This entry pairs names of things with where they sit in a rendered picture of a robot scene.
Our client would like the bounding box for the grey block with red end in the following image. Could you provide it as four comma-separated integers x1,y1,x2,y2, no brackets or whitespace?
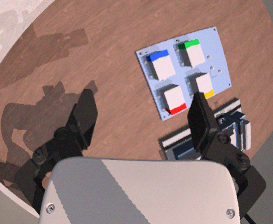
159,84,187,115

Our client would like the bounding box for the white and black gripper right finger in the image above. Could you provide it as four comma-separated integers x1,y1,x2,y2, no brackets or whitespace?
187,92,266,220

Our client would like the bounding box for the grey block with yellow end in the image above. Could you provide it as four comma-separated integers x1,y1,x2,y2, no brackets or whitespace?
189,72,214,98

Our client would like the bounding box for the grey block with blue end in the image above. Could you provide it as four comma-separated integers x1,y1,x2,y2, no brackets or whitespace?
146,49,176,81

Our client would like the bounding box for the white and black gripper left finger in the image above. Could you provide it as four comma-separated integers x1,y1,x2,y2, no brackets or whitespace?
14,89,98,215

